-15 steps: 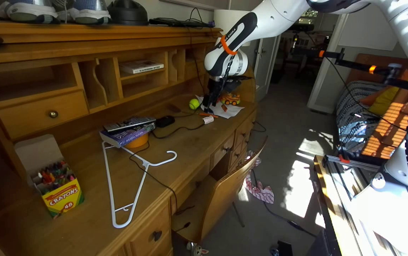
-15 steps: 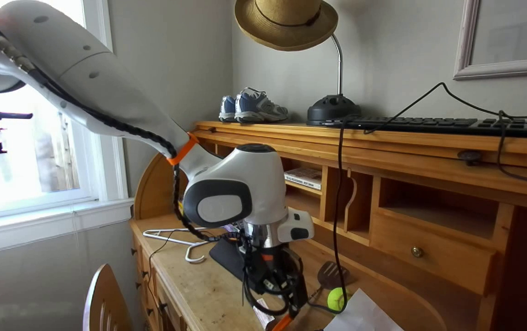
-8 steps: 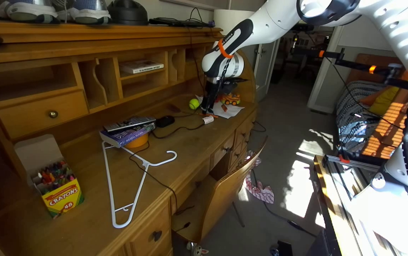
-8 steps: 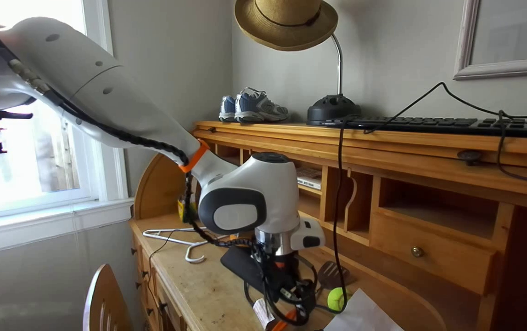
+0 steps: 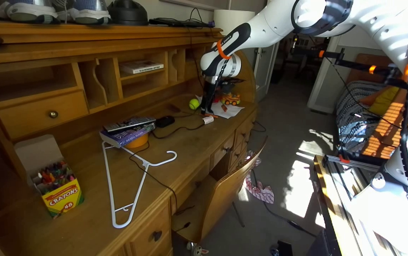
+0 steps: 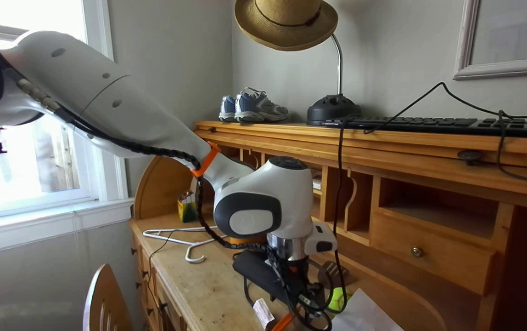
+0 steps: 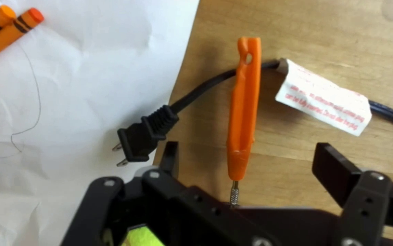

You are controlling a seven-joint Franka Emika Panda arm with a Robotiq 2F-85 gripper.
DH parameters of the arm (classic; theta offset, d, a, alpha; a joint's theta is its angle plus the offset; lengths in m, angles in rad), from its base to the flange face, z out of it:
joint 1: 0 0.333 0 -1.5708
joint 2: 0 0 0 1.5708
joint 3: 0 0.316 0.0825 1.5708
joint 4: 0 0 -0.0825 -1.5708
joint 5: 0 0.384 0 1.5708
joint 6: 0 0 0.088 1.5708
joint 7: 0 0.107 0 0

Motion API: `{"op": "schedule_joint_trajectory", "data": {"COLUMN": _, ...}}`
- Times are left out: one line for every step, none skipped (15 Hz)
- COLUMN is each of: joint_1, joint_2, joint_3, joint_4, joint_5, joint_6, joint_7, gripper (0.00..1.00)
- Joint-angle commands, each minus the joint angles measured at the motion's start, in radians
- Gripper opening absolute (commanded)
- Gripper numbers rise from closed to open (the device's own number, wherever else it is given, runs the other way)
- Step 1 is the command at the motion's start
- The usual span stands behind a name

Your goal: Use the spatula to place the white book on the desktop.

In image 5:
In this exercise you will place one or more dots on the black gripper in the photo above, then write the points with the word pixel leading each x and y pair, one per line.
pixel 212 88

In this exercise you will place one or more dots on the white book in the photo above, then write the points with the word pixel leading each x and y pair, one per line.
pixel 141 67

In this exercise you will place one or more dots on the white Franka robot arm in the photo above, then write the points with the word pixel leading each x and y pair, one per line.
pixel 279 22

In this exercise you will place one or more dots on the purple book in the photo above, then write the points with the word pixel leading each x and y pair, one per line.
pixel 122 135

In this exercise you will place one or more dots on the yellow green tennis ball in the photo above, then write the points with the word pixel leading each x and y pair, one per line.
pixel 193 103

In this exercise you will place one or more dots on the white paper sheet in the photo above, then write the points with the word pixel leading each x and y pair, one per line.
pixel 229 111

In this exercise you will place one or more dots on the white door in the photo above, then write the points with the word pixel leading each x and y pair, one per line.
pixel 267 71

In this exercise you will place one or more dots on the orange bowl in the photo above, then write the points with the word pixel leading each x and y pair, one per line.
pixel 138 143

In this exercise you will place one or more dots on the wooden chair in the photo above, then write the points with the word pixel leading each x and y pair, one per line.
pixel 226 189

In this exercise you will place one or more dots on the grey remote control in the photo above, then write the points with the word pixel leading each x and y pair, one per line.
pixel 127 124

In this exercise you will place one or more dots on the black flat item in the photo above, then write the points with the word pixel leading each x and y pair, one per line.
pixel 169 22

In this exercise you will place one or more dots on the red white cloth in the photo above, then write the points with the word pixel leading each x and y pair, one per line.
pixel 260 194

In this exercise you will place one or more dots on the white cabinet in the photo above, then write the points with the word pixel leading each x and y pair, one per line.
pixel 326 90

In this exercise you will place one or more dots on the black round object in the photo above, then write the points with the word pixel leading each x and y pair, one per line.
pixel 127 15

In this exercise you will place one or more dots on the white plastic clothes hanger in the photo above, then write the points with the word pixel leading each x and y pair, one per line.
pixel 110 189

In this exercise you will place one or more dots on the small metal object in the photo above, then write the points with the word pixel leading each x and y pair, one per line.
pixel 196 249

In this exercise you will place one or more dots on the grey striped fabric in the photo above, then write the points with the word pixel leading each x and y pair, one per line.
pixel 354 128

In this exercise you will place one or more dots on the wooden desk drawer with knob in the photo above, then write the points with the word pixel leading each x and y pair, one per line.
pixel 141 239

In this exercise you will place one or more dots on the black bar with orange clamps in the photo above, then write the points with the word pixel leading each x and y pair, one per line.
pixel 354 64

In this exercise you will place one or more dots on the grey white sneaker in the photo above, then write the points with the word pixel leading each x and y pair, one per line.
pixel 87 15
pixel 23 12

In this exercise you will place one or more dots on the wooden planks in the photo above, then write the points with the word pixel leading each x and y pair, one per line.
pixel 331 204

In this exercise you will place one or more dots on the black floor object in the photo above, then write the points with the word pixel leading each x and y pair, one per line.
pixel 282 249

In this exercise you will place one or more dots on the yellow green crayon box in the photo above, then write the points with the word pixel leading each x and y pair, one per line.
pixel 58 194

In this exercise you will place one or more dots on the yellow cushion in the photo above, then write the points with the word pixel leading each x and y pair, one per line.
pixel 385 101

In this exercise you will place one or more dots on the orange slatted bench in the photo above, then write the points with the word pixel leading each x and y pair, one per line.
pixel 388 137

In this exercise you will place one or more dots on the small wooden pigeonhole drawer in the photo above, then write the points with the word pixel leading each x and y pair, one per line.
pixel 27 116

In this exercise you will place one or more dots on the wooden roll-top desk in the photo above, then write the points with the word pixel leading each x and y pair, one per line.
pixel 23 52

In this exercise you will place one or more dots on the white board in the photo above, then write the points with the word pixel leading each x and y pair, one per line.
pixel 388 222

